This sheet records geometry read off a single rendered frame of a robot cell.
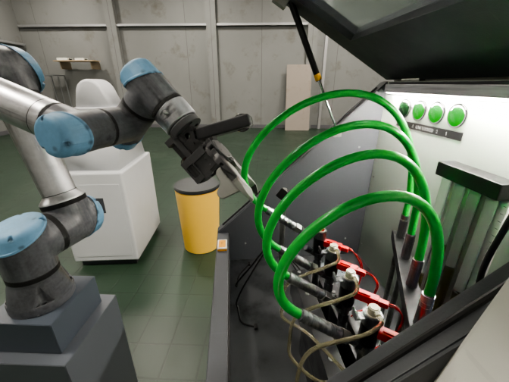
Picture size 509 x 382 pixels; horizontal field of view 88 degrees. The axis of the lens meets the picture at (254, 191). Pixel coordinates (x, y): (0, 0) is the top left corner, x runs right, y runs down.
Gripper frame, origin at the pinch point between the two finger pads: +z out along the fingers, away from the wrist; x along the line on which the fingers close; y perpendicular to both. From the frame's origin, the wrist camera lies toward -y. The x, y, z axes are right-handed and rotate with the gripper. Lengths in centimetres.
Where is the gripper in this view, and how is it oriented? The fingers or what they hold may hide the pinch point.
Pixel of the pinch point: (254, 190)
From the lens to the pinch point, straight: 55.1
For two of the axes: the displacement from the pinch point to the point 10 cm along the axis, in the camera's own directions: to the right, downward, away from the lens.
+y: -7.4, 6.4, 2.0
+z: 6.6, 7.5, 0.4
